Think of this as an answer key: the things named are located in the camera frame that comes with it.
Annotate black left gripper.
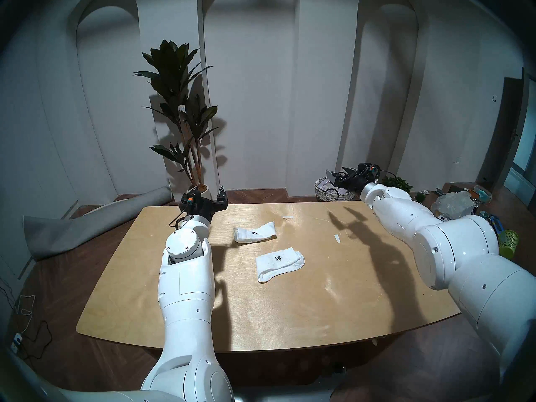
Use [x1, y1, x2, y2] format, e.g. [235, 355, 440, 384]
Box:
[179, 185, 229, 222]

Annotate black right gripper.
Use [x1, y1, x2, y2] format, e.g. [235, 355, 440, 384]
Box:
[326, 162, 381, 193]

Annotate white sock with black logo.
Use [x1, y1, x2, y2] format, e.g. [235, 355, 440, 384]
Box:
[255, 247, 306, 283]
[234, 222, 277, 244]

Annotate white plant pot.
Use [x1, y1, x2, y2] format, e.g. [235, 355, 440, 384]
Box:
[187, 184, 213, 205]

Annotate small bushy potted plant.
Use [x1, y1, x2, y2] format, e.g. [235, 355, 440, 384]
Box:
[383, 176, 413, 193]

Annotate tall green leafy plant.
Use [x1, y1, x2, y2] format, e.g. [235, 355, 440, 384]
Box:
[134, 40, 219, 188]

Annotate clear plastic bag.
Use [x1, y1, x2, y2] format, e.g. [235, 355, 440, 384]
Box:
[430, 191, 476, 219]

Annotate rolled grey carpet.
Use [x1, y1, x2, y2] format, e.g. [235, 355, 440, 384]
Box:
[23, 186, 173, 261]

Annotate dark door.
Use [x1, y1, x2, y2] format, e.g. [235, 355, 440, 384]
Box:
[477, 77, 524, 192]

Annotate green plastic basket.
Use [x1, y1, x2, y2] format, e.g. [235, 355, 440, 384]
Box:
[497, 230, 519, 261]

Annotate wicker basket with black handles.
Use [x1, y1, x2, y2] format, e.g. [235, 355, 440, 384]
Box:
[314, 177, 359, 202]

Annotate thin floor cables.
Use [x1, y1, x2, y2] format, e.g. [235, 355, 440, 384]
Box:
[0, 276, 53, 360]

